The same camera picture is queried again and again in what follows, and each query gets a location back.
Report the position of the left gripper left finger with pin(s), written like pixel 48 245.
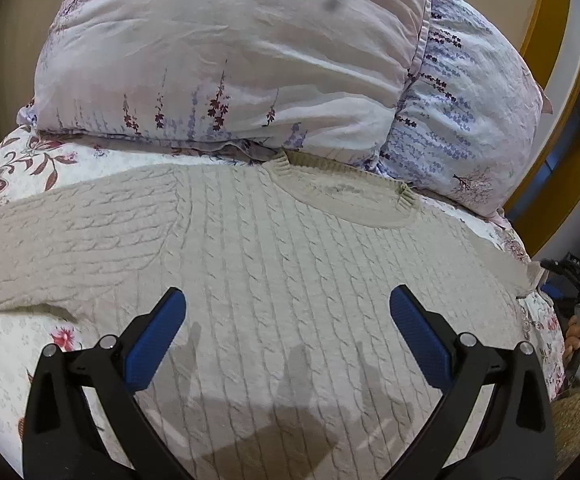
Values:
pixel 60 437

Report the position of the floral bedspread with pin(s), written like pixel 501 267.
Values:
pixel 20 309

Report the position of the pink floral pillow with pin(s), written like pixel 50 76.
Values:
pixel 427 91

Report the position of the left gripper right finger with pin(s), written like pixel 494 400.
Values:
pixel 493 420

